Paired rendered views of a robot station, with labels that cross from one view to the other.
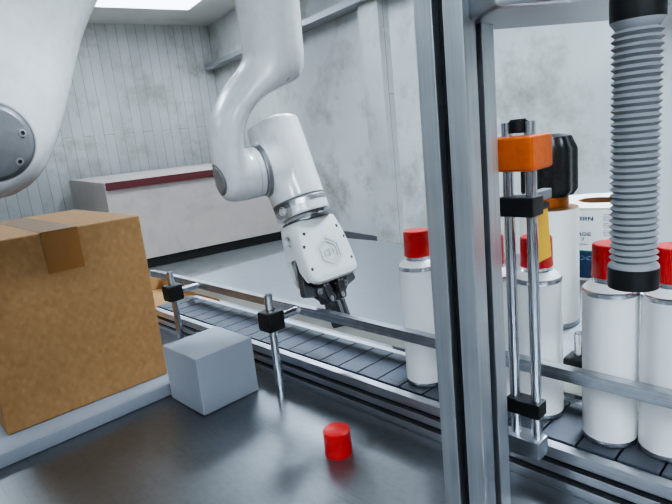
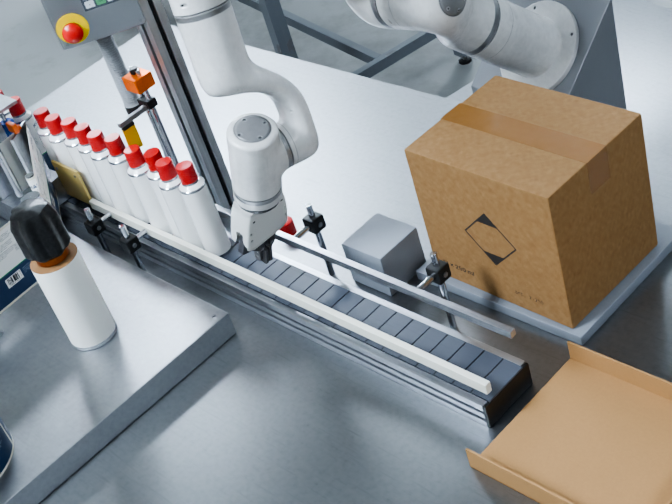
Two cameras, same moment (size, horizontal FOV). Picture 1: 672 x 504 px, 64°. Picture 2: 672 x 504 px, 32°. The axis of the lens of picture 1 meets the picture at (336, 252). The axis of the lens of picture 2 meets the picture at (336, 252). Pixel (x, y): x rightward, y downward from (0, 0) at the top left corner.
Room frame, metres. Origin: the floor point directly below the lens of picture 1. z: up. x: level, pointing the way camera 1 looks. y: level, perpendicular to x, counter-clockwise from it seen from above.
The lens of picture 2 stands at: (2.50, 0.41, 2.19)
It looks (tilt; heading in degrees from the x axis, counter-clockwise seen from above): 37 degrees down; 189
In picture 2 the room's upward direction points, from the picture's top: 19 degrees counter-clockwise
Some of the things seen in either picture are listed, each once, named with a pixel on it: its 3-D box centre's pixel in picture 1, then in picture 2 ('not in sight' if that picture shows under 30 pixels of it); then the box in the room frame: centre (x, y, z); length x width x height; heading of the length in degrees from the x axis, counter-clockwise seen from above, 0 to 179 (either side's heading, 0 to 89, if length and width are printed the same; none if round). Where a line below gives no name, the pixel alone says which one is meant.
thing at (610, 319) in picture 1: (609, 342); (130, 178); (0.50, -0.26, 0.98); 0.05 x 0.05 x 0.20
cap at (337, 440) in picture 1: (337, 440); (286, 226); (0.60, 0.02, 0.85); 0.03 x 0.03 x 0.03
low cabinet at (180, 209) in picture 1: (174, 207); not in sight; (7.12, 2.05, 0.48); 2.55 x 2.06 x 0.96; 32
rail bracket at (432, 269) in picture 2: (186, 310); (436, 298); (0.99, 0.30, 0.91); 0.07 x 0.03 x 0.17; 133
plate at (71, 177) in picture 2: not in sight; (72, 182); (0.39, -0.42, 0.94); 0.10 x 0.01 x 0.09; 43
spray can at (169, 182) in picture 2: not in sight; (181, 204); (0.64, -0.15, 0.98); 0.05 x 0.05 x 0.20
